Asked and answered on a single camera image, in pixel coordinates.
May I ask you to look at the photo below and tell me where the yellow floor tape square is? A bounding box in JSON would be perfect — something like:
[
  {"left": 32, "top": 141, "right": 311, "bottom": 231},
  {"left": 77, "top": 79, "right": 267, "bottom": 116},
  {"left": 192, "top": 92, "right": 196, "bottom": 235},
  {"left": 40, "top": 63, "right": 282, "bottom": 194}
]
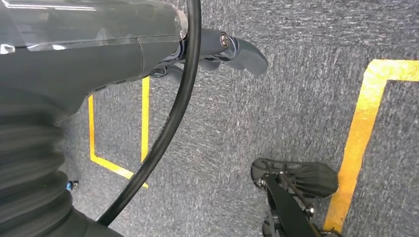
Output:
[
  {"left": 87, "top": 76, "right": 151, "bottom": 190},
  {"left": 322, "top": 59, "right": 419, "bottom": 235}
]

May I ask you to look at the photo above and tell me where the black robot foot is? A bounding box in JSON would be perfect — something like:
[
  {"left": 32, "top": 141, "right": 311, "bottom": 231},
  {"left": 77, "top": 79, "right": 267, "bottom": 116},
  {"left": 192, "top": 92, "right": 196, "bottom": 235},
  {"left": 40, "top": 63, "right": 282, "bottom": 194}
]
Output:
[{"left": 250, "top": 158, "right": 339, "bottom": 200}]

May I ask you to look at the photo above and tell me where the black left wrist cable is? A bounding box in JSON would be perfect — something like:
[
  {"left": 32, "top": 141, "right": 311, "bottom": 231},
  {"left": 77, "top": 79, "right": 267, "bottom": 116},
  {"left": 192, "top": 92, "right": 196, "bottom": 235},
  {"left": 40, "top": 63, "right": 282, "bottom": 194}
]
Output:
[{"left": 96, "top": 0, "right": 202, "bottom": 227}]

